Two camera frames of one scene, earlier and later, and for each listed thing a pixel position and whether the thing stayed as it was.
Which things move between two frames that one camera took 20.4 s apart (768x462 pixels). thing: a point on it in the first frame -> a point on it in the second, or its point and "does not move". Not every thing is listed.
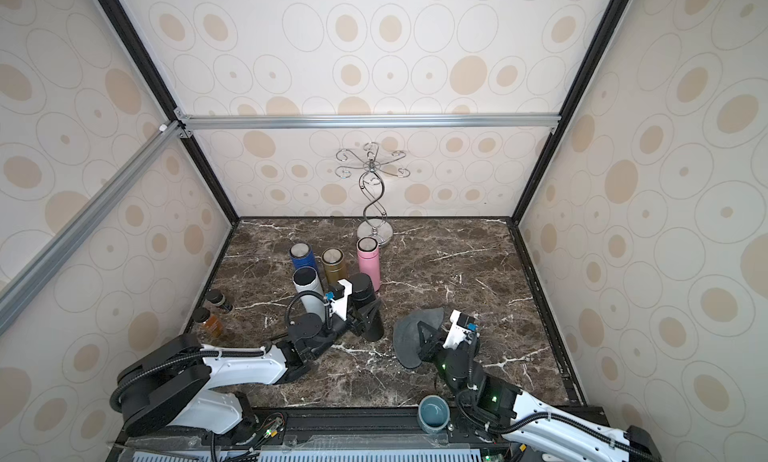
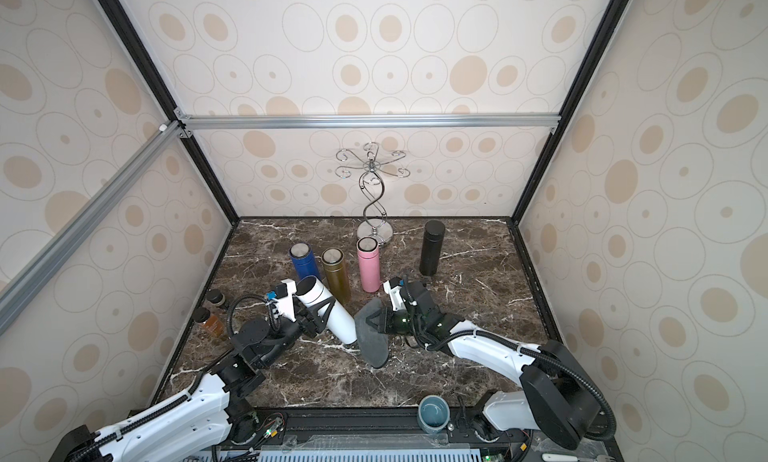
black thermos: (366, 307) -> (434, 231)
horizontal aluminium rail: (367, 122) does not move
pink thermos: (368, 259) does not move
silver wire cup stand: (375, 223) does not move
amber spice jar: (211, 324) does not move
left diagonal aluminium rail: (28, 281) does not move
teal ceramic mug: (433, 414) does not move
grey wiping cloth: (407, 337) -> (372, 332)
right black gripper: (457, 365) -> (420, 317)
